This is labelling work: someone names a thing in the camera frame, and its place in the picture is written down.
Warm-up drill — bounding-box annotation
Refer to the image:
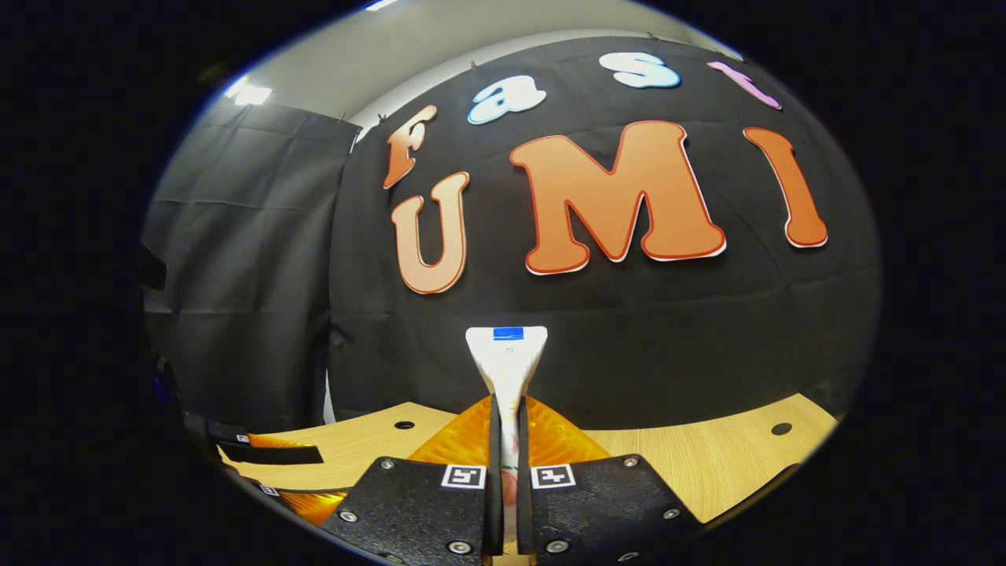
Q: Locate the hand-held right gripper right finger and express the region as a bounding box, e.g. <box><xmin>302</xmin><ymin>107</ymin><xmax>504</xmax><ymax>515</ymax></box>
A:
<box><xmin>515</xmin><ymin>395</ymin><xmax>704</xmax><ymax>564</ymax></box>

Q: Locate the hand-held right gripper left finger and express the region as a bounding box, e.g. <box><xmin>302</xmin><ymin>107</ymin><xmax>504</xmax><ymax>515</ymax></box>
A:
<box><xmin>318</xmin><ymin>395</ymin><xmax>504</xmax><ymax>564</ymax></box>

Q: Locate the white toothpaste tube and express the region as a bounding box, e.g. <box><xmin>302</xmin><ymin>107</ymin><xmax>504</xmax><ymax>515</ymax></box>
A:
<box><xmin>464</xmin><ymin>325</ymin><xmax>549</xmax><ymax>543</ymax></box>

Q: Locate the wooden desktop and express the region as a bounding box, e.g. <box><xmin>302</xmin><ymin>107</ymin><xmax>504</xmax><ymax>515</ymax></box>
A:
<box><xmin>216</xmin><ymin>393</ymin><xmax>839</xmax><ymax>566</ymax></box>

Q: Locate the black backdrop cloth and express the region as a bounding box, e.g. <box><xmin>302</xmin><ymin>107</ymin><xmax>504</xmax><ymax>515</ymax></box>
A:
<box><xmin>326</xmin><ymin>35</ymin><xmax>883</xmax><ymax>433</ymax></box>

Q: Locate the plain black cloth panel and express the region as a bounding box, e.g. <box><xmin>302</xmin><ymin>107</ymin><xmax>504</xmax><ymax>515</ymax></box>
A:
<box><xmin>141</xmin><ymin>102</ymin><xmax>362</xmax><ymax>435</ymax></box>

